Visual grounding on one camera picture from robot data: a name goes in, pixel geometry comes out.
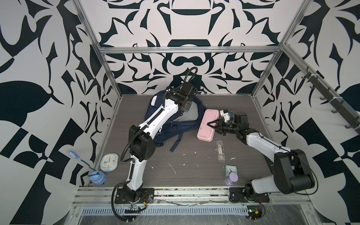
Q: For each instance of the black remote control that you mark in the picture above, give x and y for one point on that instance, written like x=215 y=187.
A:
x=270 y=164

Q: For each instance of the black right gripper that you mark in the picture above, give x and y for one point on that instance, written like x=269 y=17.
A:
x=219 y=126

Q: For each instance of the small green square clock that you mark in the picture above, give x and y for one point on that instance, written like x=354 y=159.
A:
x=230 y=169

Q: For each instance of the black wall hook rack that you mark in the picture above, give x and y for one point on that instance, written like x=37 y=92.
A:
x=329 y=95

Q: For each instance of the small green circuit board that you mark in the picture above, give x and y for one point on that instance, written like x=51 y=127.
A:
x=255 y=212

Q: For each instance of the round mint alarm clock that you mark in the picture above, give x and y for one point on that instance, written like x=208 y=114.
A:
x=109 y=162

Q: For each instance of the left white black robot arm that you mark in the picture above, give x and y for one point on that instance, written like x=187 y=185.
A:
x=170 y=113

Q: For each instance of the pink pencil case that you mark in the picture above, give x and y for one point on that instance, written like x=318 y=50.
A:
x=206 y=131

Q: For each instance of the aluminium frame rail base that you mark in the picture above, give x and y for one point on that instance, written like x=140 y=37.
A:
x=191 y=206

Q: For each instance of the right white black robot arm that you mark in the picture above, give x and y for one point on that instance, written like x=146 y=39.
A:
x=292 y=173

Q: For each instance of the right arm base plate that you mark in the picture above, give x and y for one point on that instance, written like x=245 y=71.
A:
x=240 y=195

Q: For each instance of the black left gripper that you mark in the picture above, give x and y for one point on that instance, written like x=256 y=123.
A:
x=188 y=103

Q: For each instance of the purple cylindrical container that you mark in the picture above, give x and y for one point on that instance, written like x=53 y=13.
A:
x=231 y=178

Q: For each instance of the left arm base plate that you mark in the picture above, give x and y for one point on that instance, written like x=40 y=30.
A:
x=124 y=196

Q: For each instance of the navy blue school backpack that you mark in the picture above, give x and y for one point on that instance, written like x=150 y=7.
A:
x=176 y=125

